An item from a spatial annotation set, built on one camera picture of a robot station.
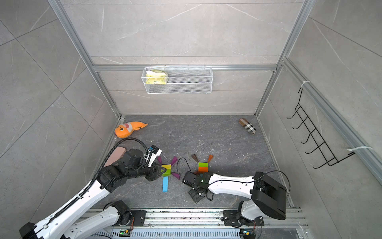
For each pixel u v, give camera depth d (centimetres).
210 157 95
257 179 44
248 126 109
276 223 72
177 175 88
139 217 73
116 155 95
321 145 63
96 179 48
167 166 91
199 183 63
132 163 55
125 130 101
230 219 73
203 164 91
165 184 84
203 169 89
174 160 93
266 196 42
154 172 61
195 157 93
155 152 64
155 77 88
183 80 101
